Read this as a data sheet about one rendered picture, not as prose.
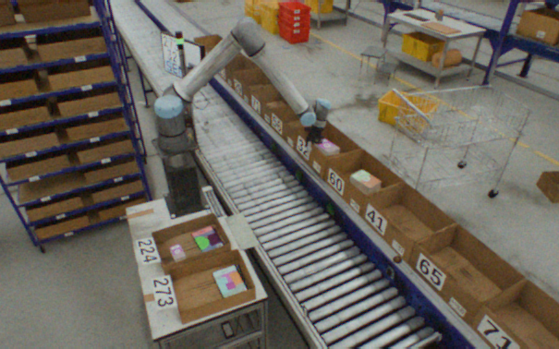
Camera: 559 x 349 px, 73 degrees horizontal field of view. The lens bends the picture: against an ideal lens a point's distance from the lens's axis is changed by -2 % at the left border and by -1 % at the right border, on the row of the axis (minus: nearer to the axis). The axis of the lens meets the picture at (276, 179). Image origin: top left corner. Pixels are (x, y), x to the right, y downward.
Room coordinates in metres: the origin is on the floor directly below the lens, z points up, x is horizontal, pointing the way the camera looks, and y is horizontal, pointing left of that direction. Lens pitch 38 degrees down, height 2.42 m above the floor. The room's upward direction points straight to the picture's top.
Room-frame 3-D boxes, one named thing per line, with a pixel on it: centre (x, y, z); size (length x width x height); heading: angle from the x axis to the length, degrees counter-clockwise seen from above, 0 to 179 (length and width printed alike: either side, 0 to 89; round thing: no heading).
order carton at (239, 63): (3.63, 0.37, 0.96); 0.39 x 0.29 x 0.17; 27
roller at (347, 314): (1.13, -0.40, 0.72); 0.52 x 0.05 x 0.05; 117
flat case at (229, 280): (1.26, 0.24, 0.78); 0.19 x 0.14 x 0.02; 26
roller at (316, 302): (1.24, -0.35, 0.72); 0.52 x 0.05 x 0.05; 117
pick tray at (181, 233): (1.51, 0.49, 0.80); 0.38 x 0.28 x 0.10; 117
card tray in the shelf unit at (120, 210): (2.61, 1.40, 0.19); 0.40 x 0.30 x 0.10; 118
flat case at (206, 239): (1.56, 0.40, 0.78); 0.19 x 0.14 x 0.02; 31
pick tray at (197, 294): (1.23, 0.33, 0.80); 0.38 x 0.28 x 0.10; 113
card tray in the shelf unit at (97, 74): (2.61, 1.39, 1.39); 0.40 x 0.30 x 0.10; 116
